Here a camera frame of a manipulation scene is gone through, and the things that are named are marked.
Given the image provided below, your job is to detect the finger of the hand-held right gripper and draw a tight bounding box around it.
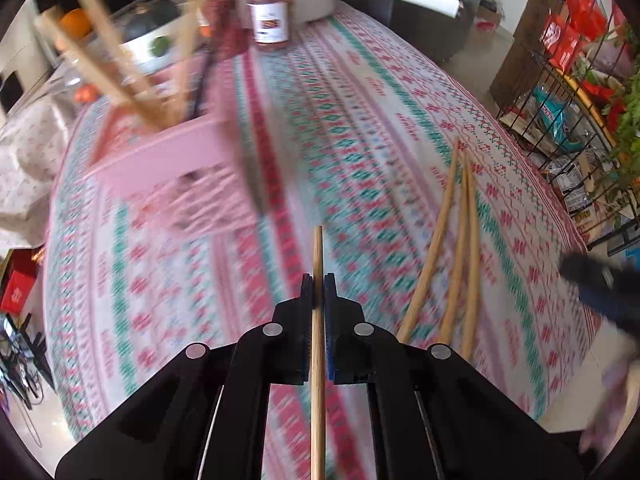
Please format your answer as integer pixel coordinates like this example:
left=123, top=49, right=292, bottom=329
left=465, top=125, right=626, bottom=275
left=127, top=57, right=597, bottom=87
left=557, top=252, right=640, bottom=333

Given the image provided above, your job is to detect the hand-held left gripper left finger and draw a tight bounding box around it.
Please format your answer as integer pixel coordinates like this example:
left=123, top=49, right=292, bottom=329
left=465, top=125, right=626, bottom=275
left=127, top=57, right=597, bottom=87
left=54, top=274, right=317, bottom=480

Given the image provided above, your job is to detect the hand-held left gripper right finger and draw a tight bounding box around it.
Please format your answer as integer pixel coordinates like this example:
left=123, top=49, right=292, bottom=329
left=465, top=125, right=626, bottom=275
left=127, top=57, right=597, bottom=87
left=322, top=272, right=586, bottom=480

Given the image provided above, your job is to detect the tan bamboo chopstick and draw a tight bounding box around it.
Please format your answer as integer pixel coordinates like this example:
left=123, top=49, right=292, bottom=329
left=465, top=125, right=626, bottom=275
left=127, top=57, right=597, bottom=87
left=310, top=226, right=327, bottom=480
left=396, top=139, right=462, bottom=343
left=439, top=157, right=471, bottom=346
left=460, top=160, right=483, bottom=361

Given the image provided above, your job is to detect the black chopstick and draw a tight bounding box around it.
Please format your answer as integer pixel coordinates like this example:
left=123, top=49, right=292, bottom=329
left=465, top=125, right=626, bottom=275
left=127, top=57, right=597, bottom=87
left=187, top=0, right=253, bottom=121
left=220, top=75, right=268, bottom=218

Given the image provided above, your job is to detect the pink plastic utensil holder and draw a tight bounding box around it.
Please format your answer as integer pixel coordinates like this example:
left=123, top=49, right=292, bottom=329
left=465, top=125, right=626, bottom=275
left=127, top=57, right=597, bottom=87
left=82, top=50, right=261, bottom=233

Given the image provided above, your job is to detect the bunch of bamboo chopsticks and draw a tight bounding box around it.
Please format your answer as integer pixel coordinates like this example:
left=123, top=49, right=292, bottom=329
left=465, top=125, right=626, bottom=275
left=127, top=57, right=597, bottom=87
left=34, top=0, right=211, bottom=131

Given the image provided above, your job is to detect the person's right forearm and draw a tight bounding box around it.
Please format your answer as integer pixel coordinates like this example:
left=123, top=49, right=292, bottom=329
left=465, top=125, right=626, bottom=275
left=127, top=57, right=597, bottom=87
left=577, top=330, right=640, bottom=461

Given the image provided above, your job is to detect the bunch of leafy greens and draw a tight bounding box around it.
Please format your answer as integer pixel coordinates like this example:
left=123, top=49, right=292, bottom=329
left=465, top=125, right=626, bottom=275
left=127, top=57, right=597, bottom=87
left=597, top=20, right=640, bottom=196

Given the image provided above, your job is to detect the teal snack packet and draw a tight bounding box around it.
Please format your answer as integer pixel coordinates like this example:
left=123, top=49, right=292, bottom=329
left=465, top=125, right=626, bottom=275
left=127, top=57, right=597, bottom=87
left=530, top=85, right=576, bottom=126

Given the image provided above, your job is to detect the black device stand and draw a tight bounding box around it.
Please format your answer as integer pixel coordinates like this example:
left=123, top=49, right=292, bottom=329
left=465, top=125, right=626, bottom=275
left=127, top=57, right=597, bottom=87
left=0, top=310, right=56, bottom=411

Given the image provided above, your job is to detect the red box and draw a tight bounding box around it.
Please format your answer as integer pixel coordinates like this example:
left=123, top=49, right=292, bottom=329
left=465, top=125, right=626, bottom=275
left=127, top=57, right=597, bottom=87
left=0, top=255, right=46, bottom=316

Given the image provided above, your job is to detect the small cardboard box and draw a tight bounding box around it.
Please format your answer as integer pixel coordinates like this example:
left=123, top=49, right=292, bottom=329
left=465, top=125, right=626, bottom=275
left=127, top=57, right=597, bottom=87
left=472, top=0, right=506, bottom=36

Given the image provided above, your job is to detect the short labelled spice jar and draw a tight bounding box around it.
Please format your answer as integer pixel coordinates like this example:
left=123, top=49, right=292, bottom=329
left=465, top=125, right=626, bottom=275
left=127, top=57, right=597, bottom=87
left=245, top=0, right=296, bottom=53

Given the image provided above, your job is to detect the tall red spice jar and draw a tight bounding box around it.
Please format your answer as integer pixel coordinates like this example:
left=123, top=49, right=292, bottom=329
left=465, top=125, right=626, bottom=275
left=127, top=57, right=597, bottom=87
left=200, top=0, right=251, bottom=58

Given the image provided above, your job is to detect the white bowl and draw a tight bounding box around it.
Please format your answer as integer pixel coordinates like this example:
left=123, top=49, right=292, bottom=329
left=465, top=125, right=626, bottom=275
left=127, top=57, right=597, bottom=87
left=117, top=20, right=201, bottom=73

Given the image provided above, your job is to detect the white floral cloth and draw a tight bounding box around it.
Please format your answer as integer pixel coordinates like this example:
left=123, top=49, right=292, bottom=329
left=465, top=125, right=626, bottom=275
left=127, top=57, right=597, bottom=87
left=0, top=95, right=86, bottom=246

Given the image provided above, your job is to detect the clear glass jar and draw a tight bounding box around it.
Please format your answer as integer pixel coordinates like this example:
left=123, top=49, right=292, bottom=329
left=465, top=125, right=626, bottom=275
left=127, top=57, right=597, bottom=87
left=50, top=35, right=116, bottom=103

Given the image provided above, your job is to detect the grey refrigerator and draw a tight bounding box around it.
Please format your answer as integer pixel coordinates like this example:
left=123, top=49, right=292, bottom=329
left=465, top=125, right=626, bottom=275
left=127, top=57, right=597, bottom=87
left=372, top=0, right=493, bottom=66

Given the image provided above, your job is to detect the small green pumpkin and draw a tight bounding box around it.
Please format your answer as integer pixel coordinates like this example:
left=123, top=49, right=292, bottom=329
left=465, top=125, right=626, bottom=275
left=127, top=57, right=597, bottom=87
left=122, top=0, right=181, bottom=41

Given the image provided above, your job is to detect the orange fruit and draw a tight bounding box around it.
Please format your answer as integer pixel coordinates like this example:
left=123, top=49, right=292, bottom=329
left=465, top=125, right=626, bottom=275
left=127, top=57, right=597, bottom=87
left=59, top=8, right=93, bottom=41

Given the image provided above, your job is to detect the black wire basket rack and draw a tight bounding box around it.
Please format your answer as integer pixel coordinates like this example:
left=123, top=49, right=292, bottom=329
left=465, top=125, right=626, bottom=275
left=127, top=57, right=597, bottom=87
left=492, top=0, right=640, bottom=261

